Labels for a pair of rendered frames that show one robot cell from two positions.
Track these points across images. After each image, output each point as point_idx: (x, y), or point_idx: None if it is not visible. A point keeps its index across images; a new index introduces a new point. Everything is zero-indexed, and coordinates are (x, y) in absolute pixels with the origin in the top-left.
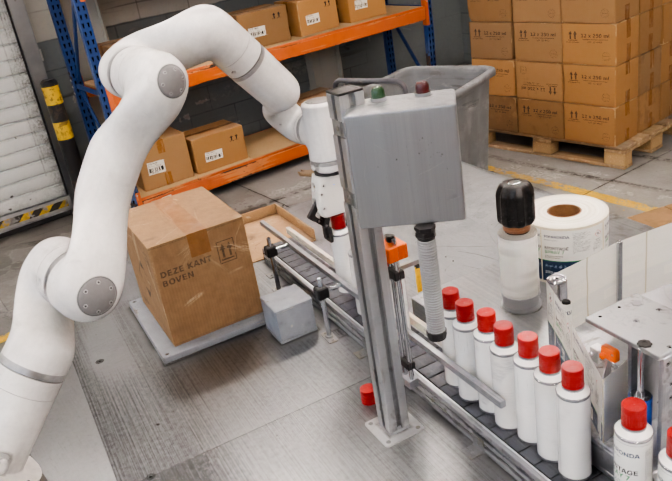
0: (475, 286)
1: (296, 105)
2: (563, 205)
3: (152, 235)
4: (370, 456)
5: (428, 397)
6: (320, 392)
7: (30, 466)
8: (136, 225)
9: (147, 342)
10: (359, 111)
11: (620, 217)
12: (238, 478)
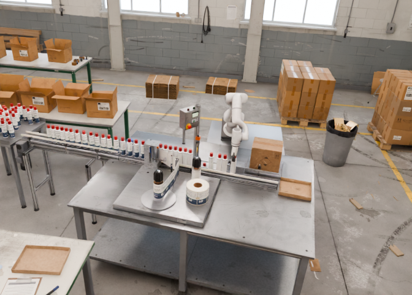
0: (209, 185)
1: (244, 131)
2: (200, 187)
3: (260, 138)
4: None
5: None
6: (214, 164)
7: (230, 134)
8: (270, 139)
9: None
10: (192, 106)
11: (198, 221)
12: (207, 151)
